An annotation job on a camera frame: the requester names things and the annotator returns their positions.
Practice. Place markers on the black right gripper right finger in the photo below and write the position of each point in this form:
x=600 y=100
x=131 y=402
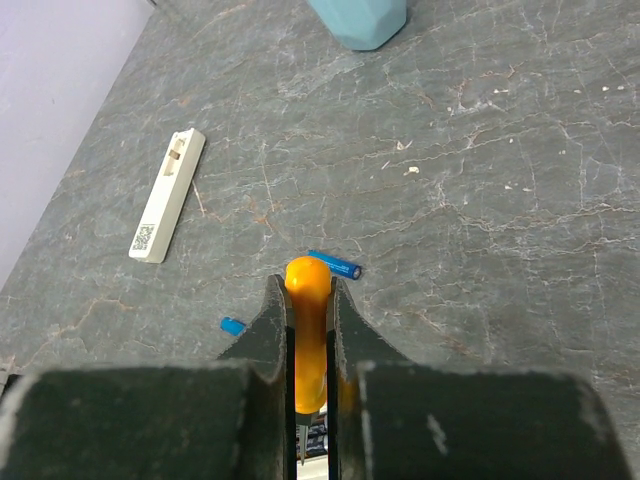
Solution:
x=392 y=418

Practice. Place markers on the yellow handled screwdriver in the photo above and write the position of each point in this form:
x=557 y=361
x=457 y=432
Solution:
x=308 y=284

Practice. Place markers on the light blue cup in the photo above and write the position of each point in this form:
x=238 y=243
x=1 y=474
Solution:
x=361 y=25

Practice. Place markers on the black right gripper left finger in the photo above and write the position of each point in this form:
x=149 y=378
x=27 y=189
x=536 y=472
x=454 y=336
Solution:
x=231 y=418

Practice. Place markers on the blue battery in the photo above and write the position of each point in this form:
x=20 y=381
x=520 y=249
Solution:
x=232 y=326
x=338 y=266

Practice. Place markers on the white remote control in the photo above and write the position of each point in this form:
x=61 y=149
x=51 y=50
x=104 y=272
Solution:
x=315 y=463

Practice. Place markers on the white remote with QR label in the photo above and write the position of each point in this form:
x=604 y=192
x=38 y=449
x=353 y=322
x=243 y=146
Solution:
x=165 y=202

